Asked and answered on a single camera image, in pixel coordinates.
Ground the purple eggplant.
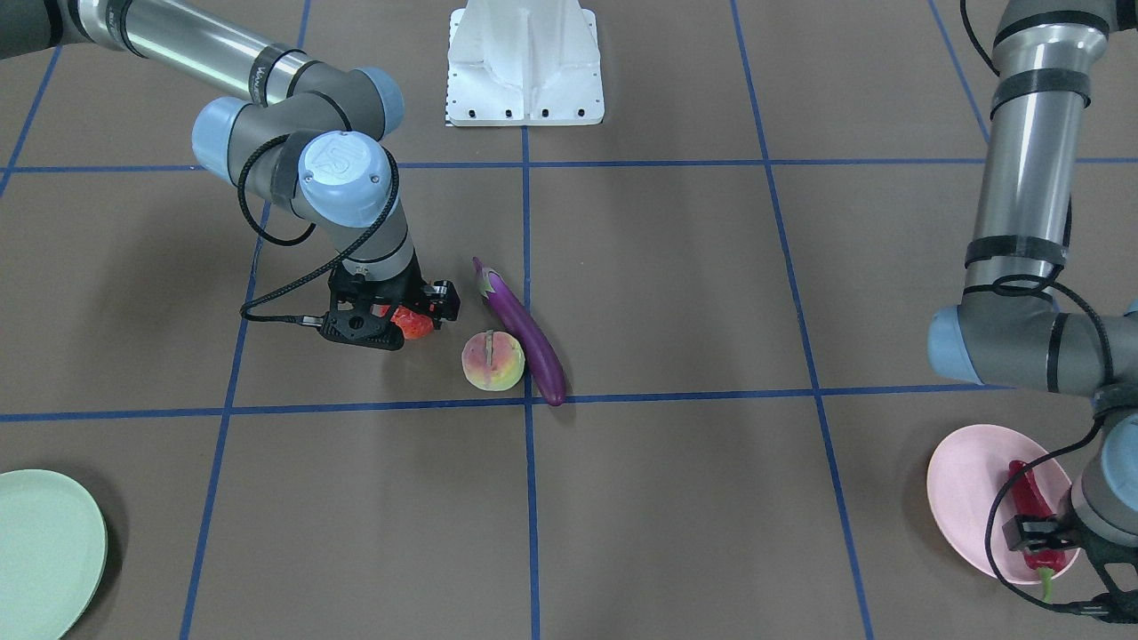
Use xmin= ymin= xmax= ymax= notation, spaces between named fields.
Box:
xmin=472 ymin=259 xmax=568 ymax=407

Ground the peach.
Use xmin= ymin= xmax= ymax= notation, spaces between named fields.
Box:
xmin=461 ymin=331 xmax=525 ymax=392

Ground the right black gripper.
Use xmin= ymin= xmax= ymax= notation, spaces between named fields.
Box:
xmin=329 ymin=254 xmax=459 ymax=329

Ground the pink plate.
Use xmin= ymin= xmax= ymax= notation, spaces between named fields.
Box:
xmin=926 ymin=424 xmax=1072 ymax=586

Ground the green plate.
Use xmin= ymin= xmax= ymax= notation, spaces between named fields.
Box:
xmin=1 ymin=469 xmax=108 ymax=639

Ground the red pomegranate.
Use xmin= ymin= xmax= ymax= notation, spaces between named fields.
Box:
xmin=391 ymin=307 xmax=436 ymax=340

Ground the red chili pepper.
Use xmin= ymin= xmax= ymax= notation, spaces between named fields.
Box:
xmin=1009 ymin=470 xmax=1070 ymax=604

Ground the white pedestal column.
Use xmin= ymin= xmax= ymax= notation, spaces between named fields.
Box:
xmin=445 ymin=1 xmax=605 ymax=128

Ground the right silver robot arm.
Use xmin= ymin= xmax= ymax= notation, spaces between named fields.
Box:
xmin=3 ymin=1 xmax=461 ymax=348

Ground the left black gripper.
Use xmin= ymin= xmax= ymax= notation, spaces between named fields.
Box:
xmin=1063 ymin=525 xmax=1137 ymax=614

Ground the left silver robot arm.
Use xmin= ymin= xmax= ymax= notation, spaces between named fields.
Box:
xmin=927 ymin=1 xmax=1137 ymax=624

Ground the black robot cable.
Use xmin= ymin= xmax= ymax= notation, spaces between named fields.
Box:
xmin=960 ymin=0 xmax=1130 ymax=620

